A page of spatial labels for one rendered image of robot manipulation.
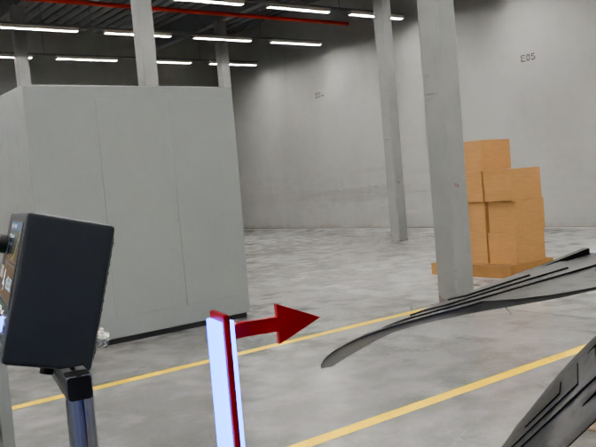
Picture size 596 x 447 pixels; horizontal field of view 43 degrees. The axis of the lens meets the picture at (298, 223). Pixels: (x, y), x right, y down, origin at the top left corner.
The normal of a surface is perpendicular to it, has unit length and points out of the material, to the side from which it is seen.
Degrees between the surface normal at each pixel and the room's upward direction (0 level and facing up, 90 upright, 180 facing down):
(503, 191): 90
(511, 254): 90
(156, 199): 90
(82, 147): 90
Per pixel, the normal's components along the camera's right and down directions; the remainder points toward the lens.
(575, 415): -0.80, -0.59
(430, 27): -0.79, 0.10
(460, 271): 0.60, -0.01
